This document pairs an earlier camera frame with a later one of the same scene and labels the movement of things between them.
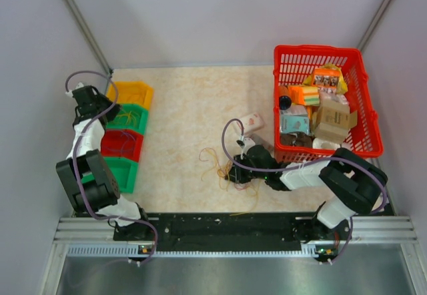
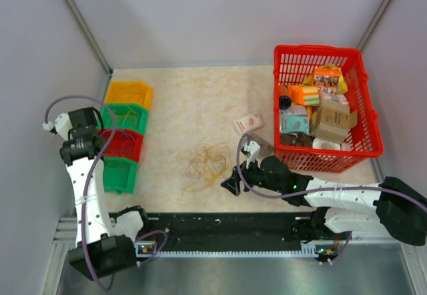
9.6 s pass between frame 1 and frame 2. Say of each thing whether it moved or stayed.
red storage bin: stayed
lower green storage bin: stayed
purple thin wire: stayed
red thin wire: moved
